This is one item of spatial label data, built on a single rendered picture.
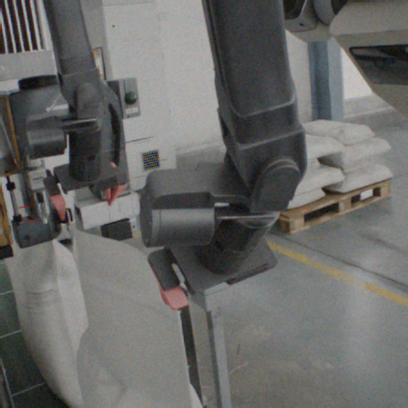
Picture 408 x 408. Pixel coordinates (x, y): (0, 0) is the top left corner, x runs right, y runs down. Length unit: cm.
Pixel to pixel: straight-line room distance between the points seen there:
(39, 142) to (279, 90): 51
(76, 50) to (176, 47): 500
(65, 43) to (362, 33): 46
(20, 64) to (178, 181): 69
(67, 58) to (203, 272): 42
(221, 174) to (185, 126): 540
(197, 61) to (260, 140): 552
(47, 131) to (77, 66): 11
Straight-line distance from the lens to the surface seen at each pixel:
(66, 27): 83
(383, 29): 80
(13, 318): 232
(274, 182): 43
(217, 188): 45
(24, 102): 111
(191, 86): 589
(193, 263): 56
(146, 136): 500
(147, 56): 499
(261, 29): 38
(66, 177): 92
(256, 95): 40
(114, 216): 120
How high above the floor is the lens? 138
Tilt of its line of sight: 17 degrees down
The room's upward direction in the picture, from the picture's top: 6 degrees counter-clockwise
